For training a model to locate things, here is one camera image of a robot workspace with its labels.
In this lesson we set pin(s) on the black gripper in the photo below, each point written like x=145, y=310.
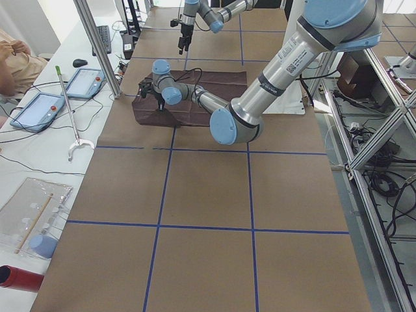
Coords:
x=160, y=99
x=186, y=31

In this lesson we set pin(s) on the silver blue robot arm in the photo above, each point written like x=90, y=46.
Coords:
x=322, y=26
x=214, y=20

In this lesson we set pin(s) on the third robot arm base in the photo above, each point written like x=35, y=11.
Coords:
x=401, y=68

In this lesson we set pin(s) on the black box with label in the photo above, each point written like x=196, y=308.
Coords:
x=128, y=46

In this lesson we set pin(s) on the far teach pendant tablet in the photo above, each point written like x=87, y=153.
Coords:
x=85, y=83

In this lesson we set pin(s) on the teach pendant tablet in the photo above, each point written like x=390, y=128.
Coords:
x=85, y=83
x=39, y=113

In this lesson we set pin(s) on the black keyboard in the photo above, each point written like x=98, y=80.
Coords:
x=105, y=37

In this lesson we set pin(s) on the reacher grabber stick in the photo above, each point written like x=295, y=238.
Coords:
x=79, y=142

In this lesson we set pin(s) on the black computer mouse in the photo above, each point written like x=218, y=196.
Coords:
x=77, y=63

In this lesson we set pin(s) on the near teach pendant tablet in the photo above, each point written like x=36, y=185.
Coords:
x=39, y=113

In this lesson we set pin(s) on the seated person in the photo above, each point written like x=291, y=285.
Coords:
x=19, y=69

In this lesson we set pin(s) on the clear plastic bag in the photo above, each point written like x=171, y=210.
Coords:
x=19, y=211

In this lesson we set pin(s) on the wooden stick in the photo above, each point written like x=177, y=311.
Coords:
x=33, y=224

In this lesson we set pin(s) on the red cylinder bottle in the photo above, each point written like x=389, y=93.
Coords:
x=19, y=279

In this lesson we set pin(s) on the aluminium frame post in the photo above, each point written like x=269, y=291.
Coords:
x=89, y=25

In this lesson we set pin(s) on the aluminium frame rack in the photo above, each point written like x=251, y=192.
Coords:
x=371, y=142

